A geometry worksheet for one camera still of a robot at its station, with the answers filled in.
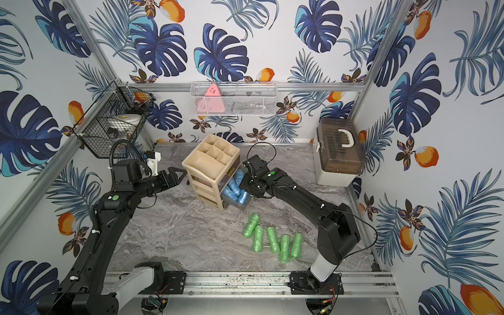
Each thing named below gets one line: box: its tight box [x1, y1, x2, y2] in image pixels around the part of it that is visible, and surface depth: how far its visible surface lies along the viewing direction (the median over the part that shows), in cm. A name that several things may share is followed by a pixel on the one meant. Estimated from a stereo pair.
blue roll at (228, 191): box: [219, 184, 239, 201], surface depth 88 cm
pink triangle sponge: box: [196, 83, 226, 113], surface depth 92 cm
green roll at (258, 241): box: [253, 225, 264, 253], surface depth 86 cm
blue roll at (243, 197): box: [236, 189, 251, 206], surface depth 86 cm
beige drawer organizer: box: [181, 133, 241, 211], surface depth 83 cm
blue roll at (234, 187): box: [227, 177, 242, 197], surface depth 91 cm
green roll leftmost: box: [242, 212, 261, 239], surface depth 89 cm
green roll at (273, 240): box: [266, 226, 281, 254], surface depth 85 cm
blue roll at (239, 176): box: [234, 168, 245, 188], surface depth 92 cm
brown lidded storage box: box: [313, 117, 365, 188], surface depth 98 cm
